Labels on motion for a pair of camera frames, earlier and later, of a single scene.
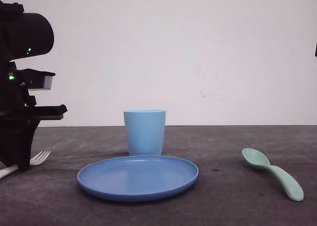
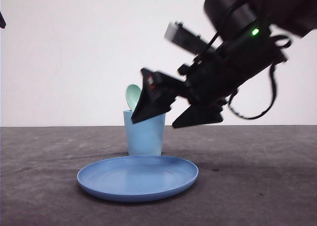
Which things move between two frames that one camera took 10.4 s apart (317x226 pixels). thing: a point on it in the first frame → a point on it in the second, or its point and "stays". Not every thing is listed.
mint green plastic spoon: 256,159 → 132,93
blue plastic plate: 135,178 stays
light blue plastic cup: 144,130 stays
